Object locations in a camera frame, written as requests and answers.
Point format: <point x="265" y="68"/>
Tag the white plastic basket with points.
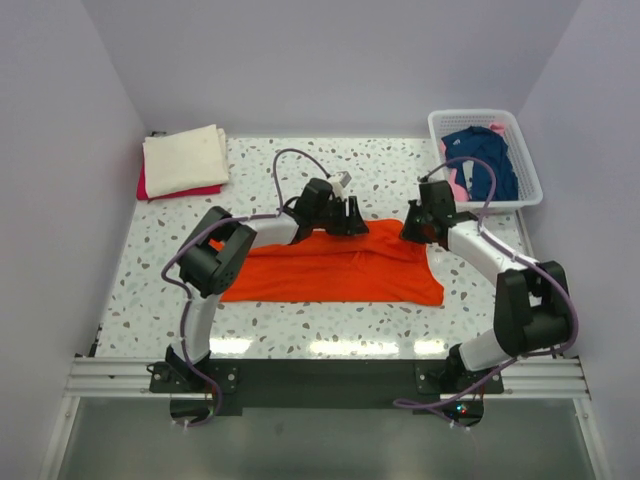
<point x="445" y="122"/>

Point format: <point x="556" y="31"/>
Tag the folded magenta t shirt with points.
<point x="142" y="194"/>

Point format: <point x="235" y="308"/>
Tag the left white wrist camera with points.
<point x="339" y="181"/>

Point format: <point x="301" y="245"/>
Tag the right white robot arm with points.
<point x="533" y="312"/>

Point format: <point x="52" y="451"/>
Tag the aluminium frame rail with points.
<point x="113" y="372"/>

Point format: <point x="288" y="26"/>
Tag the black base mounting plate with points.
<point x="303" y="384"/>

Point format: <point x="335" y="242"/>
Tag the pink t shirt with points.
<point x="460" y="193"/>

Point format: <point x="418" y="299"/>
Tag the orange t shirt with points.
<point x="376" y="267"/>

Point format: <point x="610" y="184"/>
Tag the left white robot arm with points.
<point x="211" y="258"/>

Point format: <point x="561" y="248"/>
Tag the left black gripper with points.
<point x="348" y="226"/>

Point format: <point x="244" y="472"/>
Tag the navy blue t shirt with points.
<point x="488" y="146"/>

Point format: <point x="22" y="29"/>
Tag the folded cream t shirt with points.
<point x="185" y="160"/>

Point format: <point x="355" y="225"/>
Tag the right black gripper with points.
<point x="407" y="233"/>

